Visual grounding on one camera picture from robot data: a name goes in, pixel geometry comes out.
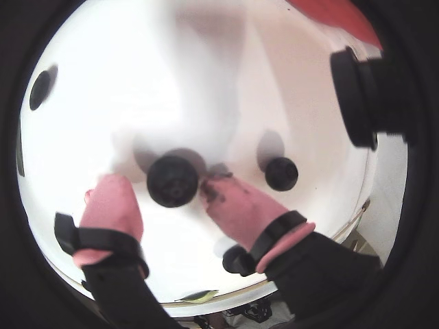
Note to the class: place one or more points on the pink-tipped black gripper finger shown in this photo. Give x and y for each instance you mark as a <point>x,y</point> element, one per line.
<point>240,209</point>
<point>113,212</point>

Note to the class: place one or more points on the dark blueberry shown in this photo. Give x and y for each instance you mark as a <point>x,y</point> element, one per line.
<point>172,181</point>
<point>235,260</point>
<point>39,89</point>
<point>281,173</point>

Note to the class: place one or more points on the red collapsible silicone cup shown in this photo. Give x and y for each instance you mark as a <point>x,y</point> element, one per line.
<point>336,17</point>

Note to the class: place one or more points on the light green leaf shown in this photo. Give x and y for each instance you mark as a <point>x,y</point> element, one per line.
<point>197,297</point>

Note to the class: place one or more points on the dark green leaf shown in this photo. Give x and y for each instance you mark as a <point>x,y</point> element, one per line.
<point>21,164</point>

